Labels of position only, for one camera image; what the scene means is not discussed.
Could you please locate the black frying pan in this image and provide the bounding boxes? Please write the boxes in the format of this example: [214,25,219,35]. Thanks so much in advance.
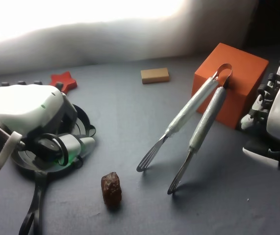
[11,102,98,235]

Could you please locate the red star block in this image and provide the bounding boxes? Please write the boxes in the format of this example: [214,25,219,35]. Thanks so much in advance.
[49,70,78,95]

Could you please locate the grey table cover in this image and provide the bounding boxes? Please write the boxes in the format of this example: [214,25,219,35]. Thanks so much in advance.
[0,55,280,235]

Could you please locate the large orange block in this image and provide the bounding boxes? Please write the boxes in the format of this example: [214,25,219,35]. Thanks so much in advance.
[191,43,270,129]

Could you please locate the tan wooden block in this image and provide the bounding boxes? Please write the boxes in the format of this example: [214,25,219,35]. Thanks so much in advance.
[140,68,170,85]

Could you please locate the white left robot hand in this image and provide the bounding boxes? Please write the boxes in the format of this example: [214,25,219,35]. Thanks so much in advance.
[0,80,97,169]

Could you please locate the brown food piece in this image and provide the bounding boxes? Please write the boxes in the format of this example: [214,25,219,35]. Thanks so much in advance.
[101,172,123,210]

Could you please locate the taped metal tongs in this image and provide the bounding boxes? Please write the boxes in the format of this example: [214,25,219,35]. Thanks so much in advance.
[136,63,233,195]

